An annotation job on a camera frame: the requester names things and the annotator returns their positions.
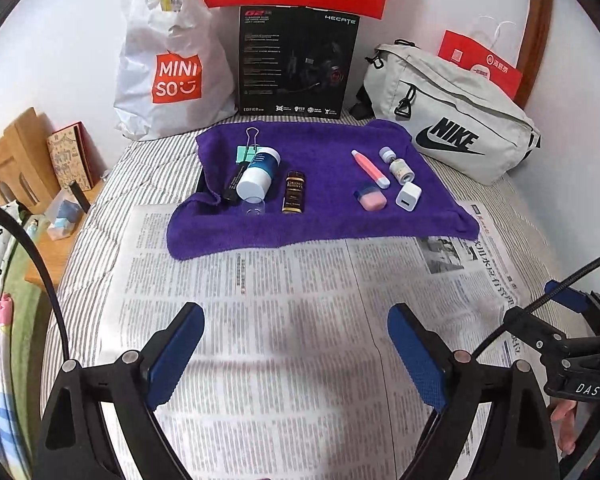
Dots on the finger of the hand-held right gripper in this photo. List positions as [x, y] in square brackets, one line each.
[534, 330]
[572, 297]

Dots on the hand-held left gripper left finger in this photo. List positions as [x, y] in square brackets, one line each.
[175, 355]

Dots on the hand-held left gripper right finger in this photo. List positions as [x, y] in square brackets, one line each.
[419, 360]

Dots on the white charger adapter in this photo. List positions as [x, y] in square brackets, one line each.
[408, 195]

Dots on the small clear plastic cup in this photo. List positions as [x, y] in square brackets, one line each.
[254, 207]

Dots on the black rectangular stick device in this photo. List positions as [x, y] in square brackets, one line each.
[232, 185]

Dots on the small white bottle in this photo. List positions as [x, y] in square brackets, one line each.
[402, 172]

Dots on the white blue balm jar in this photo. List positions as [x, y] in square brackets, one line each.
[255, 175]

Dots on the pink white tube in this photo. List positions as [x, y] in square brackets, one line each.
[369, 167]

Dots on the black gold small bottle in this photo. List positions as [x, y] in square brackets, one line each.
[295, 192]

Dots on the small vial purple cap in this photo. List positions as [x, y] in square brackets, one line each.
[385, 154]

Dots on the green binder clip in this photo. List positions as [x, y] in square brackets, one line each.
[244, 154]

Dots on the person's right hand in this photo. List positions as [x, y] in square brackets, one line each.
[565, 411]

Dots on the newspaper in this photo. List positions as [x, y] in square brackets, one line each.
[280, 310]

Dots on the wooden nightstand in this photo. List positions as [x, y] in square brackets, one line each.
[50, 265]

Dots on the purple towel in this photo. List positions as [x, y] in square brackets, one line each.
[330, 220]

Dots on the clear plastic box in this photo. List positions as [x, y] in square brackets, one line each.
[65, 220]

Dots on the pink printed cloth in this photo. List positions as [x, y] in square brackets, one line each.
[0, 360]

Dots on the black cylinder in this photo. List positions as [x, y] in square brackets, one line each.
[82, 200]

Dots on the illustrated notebook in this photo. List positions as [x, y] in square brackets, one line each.
[67, 155]

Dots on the red book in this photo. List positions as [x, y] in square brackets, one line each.
[84, 145]

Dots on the white plastic shopping bag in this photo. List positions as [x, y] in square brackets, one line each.
[140, 110]

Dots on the grey waist bag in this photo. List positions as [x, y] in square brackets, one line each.
[429, 85]

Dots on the black headset box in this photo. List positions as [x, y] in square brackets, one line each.
[265, 60]

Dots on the curved brown wooden frame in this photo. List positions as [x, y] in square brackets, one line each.
[539, 20]

